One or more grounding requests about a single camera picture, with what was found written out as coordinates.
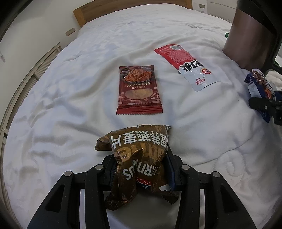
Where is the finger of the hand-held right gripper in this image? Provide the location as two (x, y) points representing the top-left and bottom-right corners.
(249, 90), (282, 126)

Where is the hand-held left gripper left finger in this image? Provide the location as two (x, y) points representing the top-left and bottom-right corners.
(26, 154), (115, 229)

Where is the wooden headboard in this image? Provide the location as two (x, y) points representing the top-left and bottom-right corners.
(73, 0), (192, 26)

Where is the white wardrobe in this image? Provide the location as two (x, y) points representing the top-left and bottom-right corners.
(207, 0), (239, 22)

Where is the beige louvered wall cabinet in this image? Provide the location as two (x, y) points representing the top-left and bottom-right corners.
(0, 43), (63, 141)

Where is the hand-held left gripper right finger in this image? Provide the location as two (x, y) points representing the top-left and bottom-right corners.
(165, 152), (257, 229)

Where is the brown oat snack packet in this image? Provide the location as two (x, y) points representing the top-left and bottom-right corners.
(95, 124), (179, 205)

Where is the red and white snack packet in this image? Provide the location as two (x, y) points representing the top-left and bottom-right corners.
(154, 44), (221, 92)

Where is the silver blue chip bag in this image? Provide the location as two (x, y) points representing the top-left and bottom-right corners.
(243, 69), (277, 124)

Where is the dark red jerky packet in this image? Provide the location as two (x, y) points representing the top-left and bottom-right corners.
(116, 65), (164, 115)

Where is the black and brown electric kettle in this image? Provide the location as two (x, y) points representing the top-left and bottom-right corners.
(222, 0), (282, 75)

